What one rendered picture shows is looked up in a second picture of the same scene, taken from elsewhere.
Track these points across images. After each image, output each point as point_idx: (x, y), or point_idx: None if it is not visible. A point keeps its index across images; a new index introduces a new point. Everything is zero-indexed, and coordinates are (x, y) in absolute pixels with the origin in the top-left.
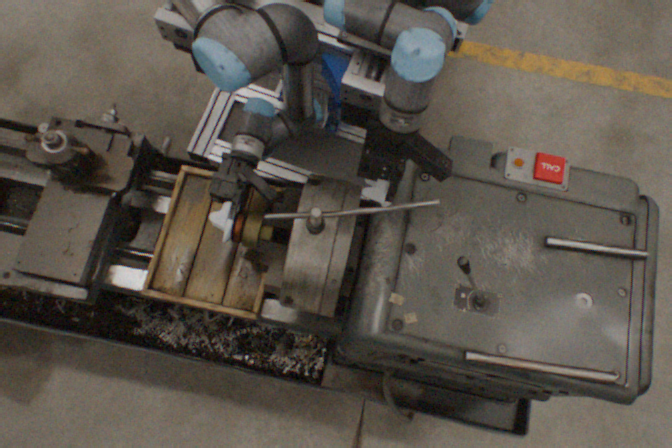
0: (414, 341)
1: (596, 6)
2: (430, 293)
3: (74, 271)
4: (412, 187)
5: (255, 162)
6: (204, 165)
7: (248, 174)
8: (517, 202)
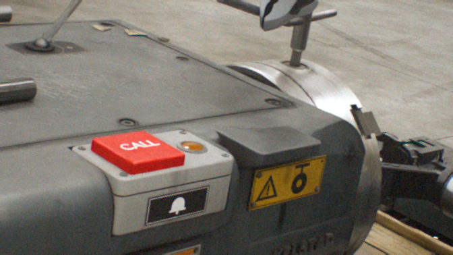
0: (73, 21)
1: None
2: (107, 42)
3: None
4: (267, 92)
5: (438, 180)
6: None
7: (422, 167)
8: (125, 117)
